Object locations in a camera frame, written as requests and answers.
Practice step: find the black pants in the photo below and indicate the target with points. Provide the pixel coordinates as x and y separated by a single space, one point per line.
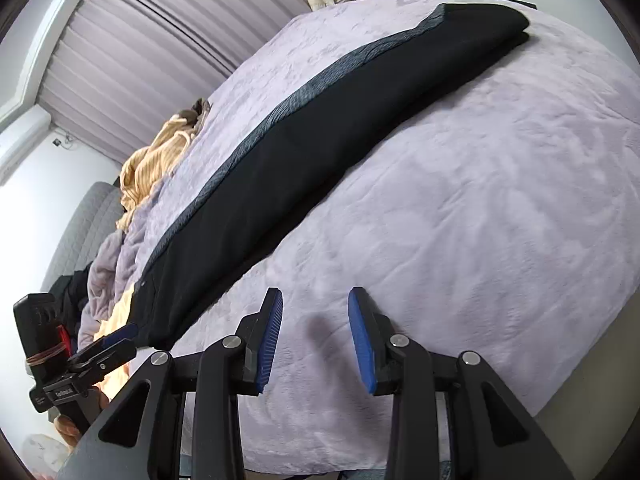
325 145

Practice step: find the person's left hand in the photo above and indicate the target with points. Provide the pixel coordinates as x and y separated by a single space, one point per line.
65 425

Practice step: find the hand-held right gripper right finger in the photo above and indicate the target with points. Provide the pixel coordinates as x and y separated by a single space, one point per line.
360 340

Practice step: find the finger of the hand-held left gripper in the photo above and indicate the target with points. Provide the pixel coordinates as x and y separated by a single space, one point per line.
120 333
102 357

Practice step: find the wall socket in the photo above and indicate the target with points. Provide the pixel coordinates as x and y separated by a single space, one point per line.
60 142

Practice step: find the peach cloth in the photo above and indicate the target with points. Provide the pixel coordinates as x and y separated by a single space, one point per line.
117 315

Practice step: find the white air conditioner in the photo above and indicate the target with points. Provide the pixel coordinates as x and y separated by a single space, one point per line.
22 145

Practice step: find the crumpled mauve fleece blanket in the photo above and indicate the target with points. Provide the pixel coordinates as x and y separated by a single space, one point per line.
107 270

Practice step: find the grey pleated curtains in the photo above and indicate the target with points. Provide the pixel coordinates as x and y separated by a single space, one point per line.
150 50

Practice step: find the grey padded headboard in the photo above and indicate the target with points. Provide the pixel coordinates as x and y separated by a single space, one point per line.
85 230

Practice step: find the lilac bedspread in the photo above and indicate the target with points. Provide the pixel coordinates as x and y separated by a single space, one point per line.
475 210

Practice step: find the yellow striped garment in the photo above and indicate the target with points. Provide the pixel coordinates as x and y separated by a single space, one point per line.
150 165

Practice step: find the grey-brown cloth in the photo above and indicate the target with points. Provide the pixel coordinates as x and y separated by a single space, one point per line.
201 112

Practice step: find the black clothes pile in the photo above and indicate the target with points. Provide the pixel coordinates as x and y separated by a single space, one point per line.
75 285

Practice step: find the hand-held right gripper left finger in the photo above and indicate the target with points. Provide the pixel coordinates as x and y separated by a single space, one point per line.
270 340

